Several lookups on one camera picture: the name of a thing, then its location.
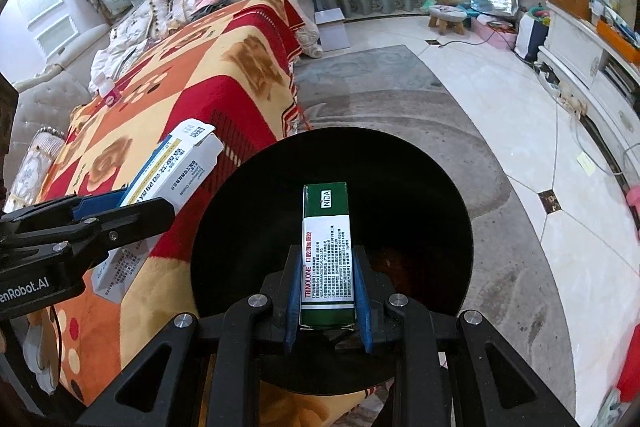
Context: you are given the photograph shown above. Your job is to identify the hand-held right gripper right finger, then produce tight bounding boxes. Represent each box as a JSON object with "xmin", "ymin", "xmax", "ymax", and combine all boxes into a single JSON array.
[{"xmin": 351, "ymin": 244, "xmax": 581, "ymax": 427}]

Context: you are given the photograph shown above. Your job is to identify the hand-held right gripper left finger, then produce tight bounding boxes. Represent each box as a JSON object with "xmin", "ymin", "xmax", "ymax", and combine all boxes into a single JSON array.
[{"xmin": 75, "ymin": 244, "xmax": 304, "ymax": 427}]

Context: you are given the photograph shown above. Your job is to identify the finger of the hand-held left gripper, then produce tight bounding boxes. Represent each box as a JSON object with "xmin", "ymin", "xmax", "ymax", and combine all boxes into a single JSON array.
[
  {"xmin": 52, "ymin": 198, "xmax": 177, "ymax": 269},
  {"xmin": 0, "ymin": 188, "xmax": 130, "ymax": 253}
]

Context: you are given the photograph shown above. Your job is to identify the green white medicine box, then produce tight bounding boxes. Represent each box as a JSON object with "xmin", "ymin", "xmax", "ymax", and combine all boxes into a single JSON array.
[{"xmin": 298, "ymin": 181, "xmax": 359, "ymax": 331}]

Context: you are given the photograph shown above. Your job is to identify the white blue medicine box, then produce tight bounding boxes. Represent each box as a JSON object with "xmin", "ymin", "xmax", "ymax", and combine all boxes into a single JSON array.
[{"xmin": 91, "ymin": 118, "xmax": 225, "ymax": 306}]

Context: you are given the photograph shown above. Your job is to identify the black round bin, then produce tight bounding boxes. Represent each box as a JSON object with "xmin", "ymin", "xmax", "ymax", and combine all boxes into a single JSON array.
[{"xmin": 190, "ymin": 127, "xmax": 475, "ymax": 397}]

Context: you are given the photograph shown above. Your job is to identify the pale floral bolster cushion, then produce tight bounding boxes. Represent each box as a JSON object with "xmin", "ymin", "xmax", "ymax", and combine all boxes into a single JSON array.
[{"xmin": 10, "ymin": 127, "xmax": 69, "ymax": 204}]

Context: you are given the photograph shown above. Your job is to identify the white pink spray bottle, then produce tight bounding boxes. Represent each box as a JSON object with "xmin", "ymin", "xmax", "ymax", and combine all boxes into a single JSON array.
[{"xmin": 98, "ymin": 77, "xmax": 124, "ymax": 104}]

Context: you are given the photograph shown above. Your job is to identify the grey tufted sofa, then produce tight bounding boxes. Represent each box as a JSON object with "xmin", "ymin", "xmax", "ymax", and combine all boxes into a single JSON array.
[{"xmin": 0, "ymin": 0, "xmax": 326, "ymax": 228}]

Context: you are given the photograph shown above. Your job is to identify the printed orange red blanket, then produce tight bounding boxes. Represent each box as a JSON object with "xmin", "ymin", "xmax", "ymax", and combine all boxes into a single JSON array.
[{"xmin": 27, "ymin": 0, "xmax": 372, "ymax": 414}]

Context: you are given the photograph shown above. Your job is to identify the white folded quilt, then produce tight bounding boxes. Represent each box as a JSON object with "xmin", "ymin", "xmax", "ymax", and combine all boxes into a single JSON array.
[{"xmin": 87, "ymin": 24, "xmax": 151, "ymax": 94}]

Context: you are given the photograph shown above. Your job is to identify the cream embroidered cushion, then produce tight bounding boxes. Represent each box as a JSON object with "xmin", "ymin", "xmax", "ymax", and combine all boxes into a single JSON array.
[{"xmin": 112, "ymin": 0, "xmax": 174, "ymax": 38}]

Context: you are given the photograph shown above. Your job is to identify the grey patterned rug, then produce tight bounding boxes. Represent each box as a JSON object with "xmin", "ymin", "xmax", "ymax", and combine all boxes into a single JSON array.
[{"xmin": 285, "ymin": 44, "xmax": 579, "ymax": 427}]

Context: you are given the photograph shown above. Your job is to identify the white cardboard box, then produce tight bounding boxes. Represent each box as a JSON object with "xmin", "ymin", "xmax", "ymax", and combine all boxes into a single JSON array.
[{"xmin": 314, "ymin": 8, "xmax": 350, "ymax": 53}]

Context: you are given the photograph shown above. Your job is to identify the pink basin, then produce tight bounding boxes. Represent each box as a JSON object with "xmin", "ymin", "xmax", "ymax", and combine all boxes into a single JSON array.
[{"xmin": 472, "ymin": 19, "xmax": 519, "ymax": 50}]

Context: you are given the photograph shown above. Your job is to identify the small round wooden stool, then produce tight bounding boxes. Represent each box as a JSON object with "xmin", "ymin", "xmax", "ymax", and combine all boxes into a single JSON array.
[{"xmin": 428, "ymin": 5, "xmax": 469, "ymax": 36}]

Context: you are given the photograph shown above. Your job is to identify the white shopping bag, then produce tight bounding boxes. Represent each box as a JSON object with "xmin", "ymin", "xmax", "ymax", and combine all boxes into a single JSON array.
[{"xmin": 515, "ymin": 13, "xmax": 549, "ymax": 58}]

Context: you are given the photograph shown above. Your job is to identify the white cabinet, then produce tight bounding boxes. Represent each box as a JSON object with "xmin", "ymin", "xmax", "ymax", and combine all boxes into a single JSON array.
[{"xmin": 537, "ymin": 2, "xmax": 640, "ymax": 160}]

